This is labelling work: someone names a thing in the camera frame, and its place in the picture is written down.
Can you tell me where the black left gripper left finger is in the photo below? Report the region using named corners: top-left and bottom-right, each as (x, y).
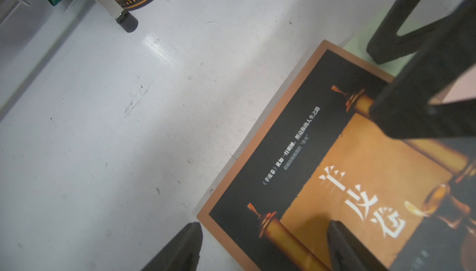
top-left (142, 222), bottom-right (203, 271)

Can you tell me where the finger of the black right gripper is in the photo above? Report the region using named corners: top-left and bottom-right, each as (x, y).
top-left (369, 0), bottom-right (476, 139)
top-left (366, 0), bottom-right (446, 65)

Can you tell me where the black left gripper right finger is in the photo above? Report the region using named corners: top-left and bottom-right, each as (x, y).
top-left (327, 220), bottom-right (388, 271)

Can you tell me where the green sticky note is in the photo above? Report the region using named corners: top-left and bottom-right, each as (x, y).
top-left (344, 4), bottom-right (431, 77)

